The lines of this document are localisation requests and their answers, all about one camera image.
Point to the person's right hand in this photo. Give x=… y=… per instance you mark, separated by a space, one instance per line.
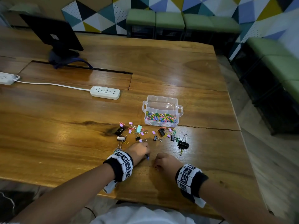
x=169 y=164

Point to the person's left hand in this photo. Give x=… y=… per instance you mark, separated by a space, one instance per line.
x=137 y=152

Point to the group of binder clips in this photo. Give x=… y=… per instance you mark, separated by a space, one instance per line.
x=183 y=145

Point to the heap of sorted paper clips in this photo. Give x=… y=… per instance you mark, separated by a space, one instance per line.
x=161 y=117

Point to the clear plastic box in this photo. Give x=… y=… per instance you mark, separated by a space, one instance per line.
x=161 y=104

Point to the person's right forearm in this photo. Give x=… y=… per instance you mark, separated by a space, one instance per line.
x=233 y=202

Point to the person's left forearm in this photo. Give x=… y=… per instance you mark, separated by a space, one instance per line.
x=65 y=198

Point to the person's white top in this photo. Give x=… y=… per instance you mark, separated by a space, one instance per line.
x=140 y=216

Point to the left wrist marker band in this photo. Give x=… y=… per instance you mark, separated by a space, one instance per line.
x=119 y=165

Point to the wrist marker band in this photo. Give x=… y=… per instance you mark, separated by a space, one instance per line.
x=190 y=180
x=119 y=165

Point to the right wrist marker band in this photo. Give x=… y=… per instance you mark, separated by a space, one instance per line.
x=190 y=180

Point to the white power strip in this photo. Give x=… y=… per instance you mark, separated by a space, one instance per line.
x=105 y=92
x=7 y=78

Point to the wooden table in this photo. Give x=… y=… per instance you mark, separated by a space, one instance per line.
x=58 y=128

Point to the black monitor stand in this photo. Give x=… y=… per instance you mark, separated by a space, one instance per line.
x=63 y=58

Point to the green cushioned stool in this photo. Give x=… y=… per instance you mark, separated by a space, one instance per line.
x=281 y=67
x=140 y=17
x=266 y=46
x=224 y=24
x=293 y=88
x=170 y=20
x=198 y=22

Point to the black monitor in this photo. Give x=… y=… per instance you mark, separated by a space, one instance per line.
x=52 y=32

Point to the pale green chair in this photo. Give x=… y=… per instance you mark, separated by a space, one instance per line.
x=24 y=8

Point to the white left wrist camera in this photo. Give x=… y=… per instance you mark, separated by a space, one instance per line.
x=109 y=187

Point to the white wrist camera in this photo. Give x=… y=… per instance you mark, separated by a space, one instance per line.
x=200 y=202
x=109 y=187

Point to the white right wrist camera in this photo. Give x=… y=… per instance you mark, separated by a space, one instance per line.
x=200 y=202

